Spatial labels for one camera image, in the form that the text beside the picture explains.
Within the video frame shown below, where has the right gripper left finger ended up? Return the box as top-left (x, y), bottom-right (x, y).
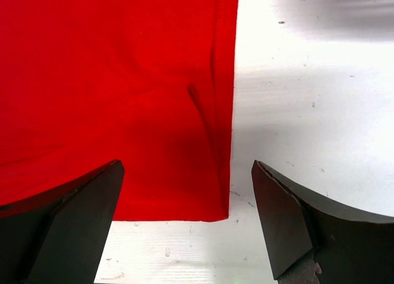
top-left (1, 160), bottom-right (124, 284)

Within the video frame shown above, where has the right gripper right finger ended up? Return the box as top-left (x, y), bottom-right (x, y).
top-left (251, 161), bottom-right (393, 283)

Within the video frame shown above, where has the red t shirt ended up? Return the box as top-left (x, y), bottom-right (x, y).
top-left (1, 0), bottom-right (238, 222)

